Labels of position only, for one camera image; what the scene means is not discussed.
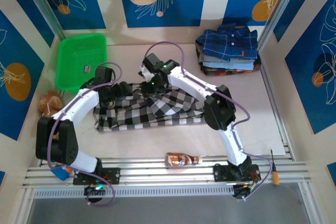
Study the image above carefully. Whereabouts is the black white checked shirt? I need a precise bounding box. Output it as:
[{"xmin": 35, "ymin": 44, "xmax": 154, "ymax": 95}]
[{"xmin": 92, "ymin": 82, "xmax": 208, "ymax": 133}]

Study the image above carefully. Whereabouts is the grey folded shirt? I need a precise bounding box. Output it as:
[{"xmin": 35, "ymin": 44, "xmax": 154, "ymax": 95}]
[{"xmin": 198, "ymin": 50, "xmax": 257, "ymax": 64}]

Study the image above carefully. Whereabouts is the green plastic basket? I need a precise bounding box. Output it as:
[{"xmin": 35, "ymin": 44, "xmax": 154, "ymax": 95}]
[{"xmin": 55, "ymin": 34, "xmax": 108, "ymax": 94}]

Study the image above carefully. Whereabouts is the brown teddy bear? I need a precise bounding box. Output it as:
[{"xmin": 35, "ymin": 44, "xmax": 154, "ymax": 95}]
[{"xmin": 37, "ymin": 90, "xmax": 66, "ymax": 141}]

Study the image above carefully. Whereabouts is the light blue folded shirt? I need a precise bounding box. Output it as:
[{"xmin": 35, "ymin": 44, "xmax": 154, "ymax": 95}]
[{"xmin": 201, "ymin": 60, "xmax": 255, "ymax": 70}]

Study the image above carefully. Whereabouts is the navy blue plaid folded shirt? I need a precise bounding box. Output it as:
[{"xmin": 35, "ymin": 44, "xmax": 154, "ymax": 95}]
[{"xmin": 195, "ymin": 16, "xmax": 258, "ymax": 61}]

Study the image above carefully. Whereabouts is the brown drink bottle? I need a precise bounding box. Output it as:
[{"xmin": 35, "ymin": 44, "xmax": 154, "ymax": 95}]
[{"xmin": 164, "ymin": 152, "xmax": 203, "ymax": 168}]

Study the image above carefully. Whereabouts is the blue orange block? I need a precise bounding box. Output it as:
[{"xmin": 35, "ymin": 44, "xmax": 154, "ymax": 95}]
[{"xmin": 50, "ymin": 165, "xmax": 73, "ymax": 182}]

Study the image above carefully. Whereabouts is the black controller board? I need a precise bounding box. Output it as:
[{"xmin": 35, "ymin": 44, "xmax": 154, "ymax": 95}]
[
  {"xmin": 232, "ymin": 183, "xmax": 257, "ymax": 200},
  {"xmin": 83, "ymin": 184, "xmax": 107, "ymax": 196}
]

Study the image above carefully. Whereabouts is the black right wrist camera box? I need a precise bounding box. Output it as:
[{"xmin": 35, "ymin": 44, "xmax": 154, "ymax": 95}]
[{"xmin": 143, "ymin": 54, "xmax": 165, "ymax": 72}]

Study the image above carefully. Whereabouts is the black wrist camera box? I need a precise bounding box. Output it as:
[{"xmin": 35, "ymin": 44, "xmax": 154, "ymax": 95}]
[
  {"xmin": 143, "ymin": 54, "xmax": 165, "ymax": 72},
  {"xmin": 94, "ymin": 66, "xmax": 116, "ymax": 82}
]

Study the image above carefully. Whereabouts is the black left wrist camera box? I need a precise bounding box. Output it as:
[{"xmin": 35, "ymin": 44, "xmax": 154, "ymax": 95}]
[{"xmin": 94, "ymin": 66, "xmax": 116, "ymax": 82}]

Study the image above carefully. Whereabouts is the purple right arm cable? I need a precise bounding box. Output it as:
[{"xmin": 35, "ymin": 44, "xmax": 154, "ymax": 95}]
[{"xmin": 143, "ymin": 40, "xmax": 275, "ymax": 202}]

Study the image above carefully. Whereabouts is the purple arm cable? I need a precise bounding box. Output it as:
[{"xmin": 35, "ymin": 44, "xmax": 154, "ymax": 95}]
[
  {"xmin": 47, "ymin": 62, "xmax": 124, "ymax": 207},
  {"xmin": 143, "ymin": 40, "xmax": 275, "ymax": 202}
]

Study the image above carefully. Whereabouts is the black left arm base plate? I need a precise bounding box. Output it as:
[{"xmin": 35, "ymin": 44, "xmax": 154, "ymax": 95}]
[{"xmin": 72, "ymin": 167, "xmax": 121, "ymax": 185}]

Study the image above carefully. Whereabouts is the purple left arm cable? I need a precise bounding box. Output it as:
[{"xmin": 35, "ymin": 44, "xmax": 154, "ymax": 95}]
[{"xmin": 47, "ymin": 62, "xmax": 124, "ymax": 207}]

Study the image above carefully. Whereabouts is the aluminium rail frame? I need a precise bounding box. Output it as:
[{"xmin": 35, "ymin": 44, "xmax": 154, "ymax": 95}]
[{"xmin": 22, "ymin": 154, "xmax": 314, "ymax": 190}]

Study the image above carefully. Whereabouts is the white slotted cable duct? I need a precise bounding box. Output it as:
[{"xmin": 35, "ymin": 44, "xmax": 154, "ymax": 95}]
[{"xmin": 33, "ymin": 185, "xmax": 236, "ymax": 199}]

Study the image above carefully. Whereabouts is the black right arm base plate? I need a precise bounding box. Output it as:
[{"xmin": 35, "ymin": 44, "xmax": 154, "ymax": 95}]
[{"xmin": 213, "ymin": 163, "xmax": 261, "ymax": 183}]

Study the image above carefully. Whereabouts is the aluminium frame post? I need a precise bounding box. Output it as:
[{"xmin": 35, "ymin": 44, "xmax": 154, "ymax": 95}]
[
  {"xmin": 19, "ymin": 0, "xmax": 66, "ymax": 41},
  {"xmin": 257, "ymin": 0, "xmax": 302, "ymax": 51}
]

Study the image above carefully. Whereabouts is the aluminium side rail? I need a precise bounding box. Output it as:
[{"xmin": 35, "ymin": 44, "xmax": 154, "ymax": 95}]
[{"xmin": 258, "ymin": 47, "xmax": 296, "ymax": 161}]

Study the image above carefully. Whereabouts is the orange handled screwdriver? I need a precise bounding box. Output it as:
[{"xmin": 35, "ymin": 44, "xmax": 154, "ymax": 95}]
[{"xmin": 269, "ymin": 149, "xmax": 280, "ymax": 186}]

